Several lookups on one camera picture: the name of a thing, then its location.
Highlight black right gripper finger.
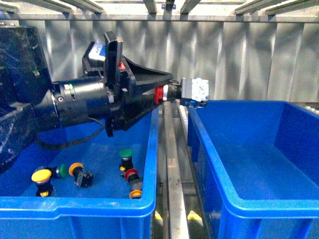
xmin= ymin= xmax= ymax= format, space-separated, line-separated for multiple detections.
xmin=123 ymin=94 xmax=158 ymax=130

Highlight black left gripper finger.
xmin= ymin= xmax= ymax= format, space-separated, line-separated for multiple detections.
xmin=123 ymin=56 xmax=179 ymax=96

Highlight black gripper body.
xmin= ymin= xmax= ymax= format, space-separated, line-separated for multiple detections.
xmin=82 ymin=31 xmax=136 ymax=136

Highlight red mushroom push button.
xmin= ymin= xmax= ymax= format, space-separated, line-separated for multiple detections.
xmin=154 ymin=77 xmax=210 ymax=109

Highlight yellow push button sideways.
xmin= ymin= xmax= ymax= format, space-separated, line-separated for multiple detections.
xmin=68 ymin=162 xmax=94 ymax=188

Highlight blue plastic bin with buttons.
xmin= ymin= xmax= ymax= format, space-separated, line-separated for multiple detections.
xmin=0 ymin=110 xmax=159 ymax=239

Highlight green mushroom push button upright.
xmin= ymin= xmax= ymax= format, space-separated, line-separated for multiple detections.
xmin=119 ymin=149 xmax=134 ymax=173

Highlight red push button lying sideways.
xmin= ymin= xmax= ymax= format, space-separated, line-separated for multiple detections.
xmin=124 ymin=168 xmax=143 ymax=191

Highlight small yellow push button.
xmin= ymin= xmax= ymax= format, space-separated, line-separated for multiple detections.
xmin=129 ymin=190 xmax=142 ymax=199

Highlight green push button lying sideways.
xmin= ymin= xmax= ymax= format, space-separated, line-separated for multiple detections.
xmin=37 ymin=164 xmax=68 ymax=179

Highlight yellow mushroom push button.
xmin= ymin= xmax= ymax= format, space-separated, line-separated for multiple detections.
xmin=31 ymin=169 xmax=55 ymax=197

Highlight empty blue plastic bin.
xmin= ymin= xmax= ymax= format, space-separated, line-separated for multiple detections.
xmin=187 ymin=101 xmax=319 ymax=239

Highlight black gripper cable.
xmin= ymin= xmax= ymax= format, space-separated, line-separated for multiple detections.
xmin=37 ymin=116 xmax=106 ymax=151

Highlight metal roller conveyor rail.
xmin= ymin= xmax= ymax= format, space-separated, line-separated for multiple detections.
xmin=154 ymin=103 xmax=208 ymax=239

